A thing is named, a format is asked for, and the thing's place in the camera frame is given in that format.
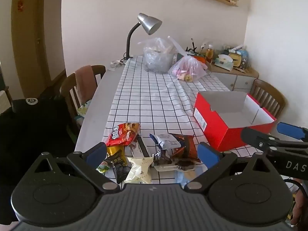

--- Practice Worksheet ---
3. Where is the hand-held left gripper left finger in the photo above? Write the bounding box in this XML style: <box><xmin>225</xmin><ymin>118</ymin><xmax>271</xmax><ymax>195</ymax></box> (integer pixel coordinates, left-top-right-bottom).
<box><xmin>34</xmin><ymin>142</ymin><xmax>120</xmax><ymax>194</ymax></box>

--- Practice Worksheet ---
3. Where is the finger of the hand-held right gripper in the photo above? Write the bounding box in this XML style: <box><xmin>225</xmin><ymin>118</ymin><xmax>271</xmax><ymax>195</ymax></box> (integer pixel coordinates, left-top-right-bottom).
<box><xmin>241</xmin><ymin>128</ymin><xmax>308</xmax><ymax>153</ymax></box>
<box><xmin>277</xmin><ymin>122</ymin><xmax>308</xmax><ymax>142</ymax></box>

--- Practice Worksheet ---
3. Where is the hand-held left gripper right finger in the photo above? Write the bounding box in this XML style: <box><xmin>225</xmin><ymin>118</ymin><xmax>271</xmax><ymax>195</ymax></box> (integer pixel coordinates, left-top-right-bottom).
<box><xmin>184</xmin><ymin>142</ymin><xmax>273</xmax><ymax>195</ymax></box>

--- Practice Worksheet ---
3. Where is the brown chip bag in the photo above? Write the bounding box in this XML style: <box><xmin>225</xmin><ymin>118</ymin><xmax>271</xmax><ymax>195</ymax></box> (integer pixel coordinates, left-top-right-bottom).
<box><xmin>170</xmin><ymin>133</ymin><xmax>201</xmax><ymax>163</ymax></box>

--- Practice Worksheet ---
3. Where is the red cardboard box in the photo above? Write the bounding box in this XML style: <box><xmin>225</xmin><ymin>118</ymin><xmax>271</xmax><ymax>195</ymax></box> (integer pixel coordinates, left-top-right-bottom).
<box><xmin>193</xmin><ymin>91</ymin><xmax>277</xmax><ymax>151</ymax></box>

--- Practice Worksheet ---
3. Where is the red snack bag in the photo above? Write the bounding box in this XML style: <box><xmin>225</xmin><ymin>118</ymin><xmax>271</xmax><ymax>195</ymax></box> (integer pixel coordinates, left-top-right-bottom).
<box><xmin>105</xmin><ymin>123</ymin><xmax>140</xmax><ymax>148</ymax></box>

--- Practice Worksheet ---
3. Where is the person's right hand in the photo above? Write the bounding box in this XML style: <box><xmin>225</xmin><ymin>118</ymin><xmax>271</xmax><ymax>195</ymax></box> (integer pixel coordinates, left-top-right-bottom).
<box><xmin>291</xmin><ymin>190</ymin><xmax>305</xmax><ymax>227</ymax></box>

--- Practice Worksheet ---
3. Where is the green snack packet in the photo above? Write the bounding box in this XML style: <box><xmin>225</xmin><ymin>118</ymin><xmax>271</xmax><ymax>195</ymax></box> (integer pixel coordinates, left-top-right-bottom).
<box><xmin>96</xmin><ymin>160</ymin><xmax>113</xmax><ymax>175</ymax></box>

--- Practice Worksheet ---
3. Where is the yellow snack packet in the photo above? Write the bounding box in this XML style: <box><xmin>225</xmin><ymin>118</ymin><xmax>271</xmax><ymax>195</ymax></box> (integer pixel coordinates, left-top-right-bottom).
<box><xmin>106</xmin><ymin>146</ymin><xmax>124</xmax><ymax>159</ymax></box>

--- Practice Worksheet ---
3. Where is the black snack packet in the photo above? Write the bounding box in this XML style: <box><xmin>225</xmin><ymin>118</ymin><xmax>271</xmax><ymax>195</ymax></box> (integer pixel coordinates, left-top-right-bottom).
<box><xmin>106</xmin><ymin>149</ymin><xmax>129</xmax><ymax>184</ymax></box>

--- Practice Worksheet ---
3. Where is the pale blue snack packet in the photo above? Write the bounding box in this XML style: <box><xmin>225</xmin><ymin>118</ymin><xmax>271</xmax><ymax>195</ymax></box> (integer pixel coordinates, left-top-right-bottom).
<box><xmin>174</xmin><ymin>170</ymin><xmax>200</xmax><ymax>186</ymax></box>

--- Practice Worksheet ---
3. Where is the wooden slat-back chair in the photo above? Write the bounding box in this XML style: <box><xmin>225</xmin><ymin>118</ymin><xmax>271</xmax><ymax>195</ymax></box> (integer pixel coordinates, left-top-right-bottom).
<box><xmin>250</xmin><ymin>79</ymin><xmax>287</xmax><ymax>117</ymax></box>

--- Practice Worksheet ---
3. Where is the white tray with brownie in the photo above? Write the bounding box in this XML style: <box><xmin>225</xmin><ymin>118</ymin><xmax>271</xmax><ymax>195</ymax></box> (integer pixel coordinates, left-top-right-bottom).
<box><xmin>154</xmin><ymin>160</ymin><xmax>195</xmax><ymax>172</ymax></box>

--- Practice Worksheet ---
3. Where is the green patterned seat cushion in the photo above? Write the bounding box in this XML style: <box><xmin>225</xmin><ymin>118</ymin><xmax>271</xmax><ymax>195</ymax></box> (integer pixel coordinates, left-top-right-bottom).
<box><xmin>74</xmin><ymin>100</ymin><xmax>92</xmax><ymax>126</ymax></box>

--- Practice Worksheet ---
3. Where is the dark chocolate packet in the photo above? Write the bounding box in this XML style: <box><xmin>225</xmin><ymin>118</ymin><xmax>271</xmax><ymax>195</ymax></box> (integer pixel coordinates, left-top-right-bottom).
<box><xmin>153</xmin><ymin>148</ymin><xmax>172</xmax><ymax>166</ymax></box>

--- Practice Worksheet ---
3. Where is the white wooden cabinet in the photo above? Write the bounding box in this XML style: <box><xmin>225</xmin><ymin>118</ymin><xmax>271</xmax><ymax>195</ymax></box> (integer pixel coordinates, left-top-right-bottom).
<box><xmin>206</xmin><ymin>63</ymin><xmax>259</xmax><ymax>92</ymax></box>

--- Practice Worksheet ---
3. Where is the black bag with round logo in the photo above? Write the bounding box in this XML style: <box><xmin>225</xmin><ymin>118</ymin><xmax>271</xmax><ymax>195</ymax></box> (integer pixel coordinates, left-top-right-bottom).
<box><xmin>0</xmin><ymin>96</ymin><xmax>77</xmax><ymax>222</ymax></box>

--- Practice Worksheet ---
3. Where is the pink towel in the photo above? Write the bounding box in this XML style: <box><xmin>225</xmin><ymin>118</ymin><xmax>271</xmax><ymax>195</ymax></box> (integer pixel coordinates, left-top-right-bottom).
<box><xmin>74</xmin><ymin>65</ymin><xmax>98</xmax><ymax>104</ymax></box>

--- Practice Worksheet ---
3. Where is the wooden chair with towel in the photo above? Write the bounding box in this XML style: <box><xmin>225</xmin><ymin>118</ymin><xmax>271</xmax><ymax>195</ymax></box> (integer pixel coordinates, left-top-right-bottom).
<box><xmin>60</xmin><ymin>65</ymin><xmax>106</xmax><ymax>135</ymax></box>

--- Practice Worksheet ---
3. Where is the white checkered tablecloth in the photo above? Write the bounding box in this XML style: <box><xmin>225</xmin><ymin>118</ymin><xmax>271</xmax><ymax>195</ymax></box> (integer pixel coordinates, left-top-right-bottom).
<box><xmin>102</xmin><ymin>54</ymin><xmax>265</xmax><ymax>186</ymax></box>

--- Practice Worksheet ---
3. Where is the white green tissue box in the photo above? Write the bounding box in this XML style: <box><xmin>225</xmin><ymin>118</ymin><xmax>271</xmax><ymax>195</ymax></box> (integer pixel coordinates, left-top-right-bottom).
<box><xmin>215</xmin><ymin>54</ymin><xmax>235</xmax><ymax>71</ymax></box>

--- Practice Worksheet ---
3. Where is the light blue packet upright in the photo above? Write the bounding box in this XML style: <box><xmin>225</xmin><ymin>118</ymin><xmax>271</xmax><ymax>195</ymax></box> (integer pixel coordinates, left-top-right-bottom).
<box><xmin>237</xmin><ymin>49</ymin><xmax>248</xmax><ymax>65</ymax></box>

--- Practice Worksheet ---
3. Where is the yellow tissue holder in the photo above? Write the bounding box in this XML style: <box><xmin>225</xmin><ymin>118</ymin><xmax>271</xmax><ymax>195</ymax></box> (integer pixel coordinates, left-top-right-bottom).
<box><xmin>228</xmin><ymin>49</ymin><xmax>243</xmax><ymax>68</ymax></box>

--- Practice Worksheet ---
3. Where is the pink plastic bag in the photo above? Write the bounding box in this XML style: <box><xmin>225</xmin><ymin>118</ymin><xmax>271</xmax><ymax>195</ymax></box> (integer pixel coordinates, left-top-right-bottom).
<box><xmin>168</xmin><ymin>54</ymin><xmax>208</xmax><ymax>82</ymax></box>

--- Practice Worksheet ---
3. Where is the small clear wrapper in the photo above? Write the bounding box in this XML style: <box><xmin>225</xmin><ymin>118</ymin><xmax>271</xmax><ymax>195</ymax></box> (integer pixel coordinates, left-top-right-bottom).
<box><xmin>109</xmin><ymin>60</ymin><xmax>126</xmax><ymax>71</ymax></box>

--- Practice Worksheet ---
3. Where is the amber liquid bottle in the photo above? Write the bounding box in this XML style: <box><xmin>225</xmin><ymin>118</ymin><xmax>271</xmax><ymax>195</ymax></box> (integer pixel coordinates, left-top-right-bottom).
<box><xmin>205</xmin><ymin>44</ymin><xmax>214</xmax><ymax>64</ymax></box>

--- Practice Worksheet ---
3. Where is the clear plastic bag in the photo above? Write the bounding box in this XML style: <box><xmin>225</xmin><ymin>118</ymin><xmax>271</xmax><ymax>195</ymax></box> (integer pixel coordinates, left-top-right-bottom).
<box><xmin>138</xmin><ymin>37</ymin><xmax>186</xmax><ymax>73</ymax></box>

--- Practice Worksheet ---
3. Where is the brown wooden door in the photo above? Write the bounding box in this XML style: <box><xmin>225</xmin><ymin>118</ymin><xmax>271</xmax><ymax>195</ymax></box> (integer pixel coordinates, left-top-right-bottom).
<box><xmin>11</xmin><ymin>0</ymin><xmax>52</xmax><ymax>99</ymax></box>

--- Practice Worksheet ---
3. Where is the silver desk lamp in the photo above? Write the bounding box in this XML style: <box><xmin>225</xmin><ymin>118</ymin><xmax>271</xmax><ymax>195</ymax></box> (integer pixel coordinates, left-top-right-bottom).
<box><xmin>120</xmin><ymin>13</ymin><xmax>162</xmax><ymax>62</ymax></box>

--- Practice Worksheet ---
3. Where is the black cable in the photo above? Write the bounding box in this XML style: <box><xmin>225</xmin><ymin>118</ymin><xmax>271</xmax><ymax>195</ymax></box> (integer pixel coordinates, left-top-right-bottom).
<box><xmin>284</xmin><ymin>178</ymin><xmax>304</xmax><ymax>194</ymax></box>

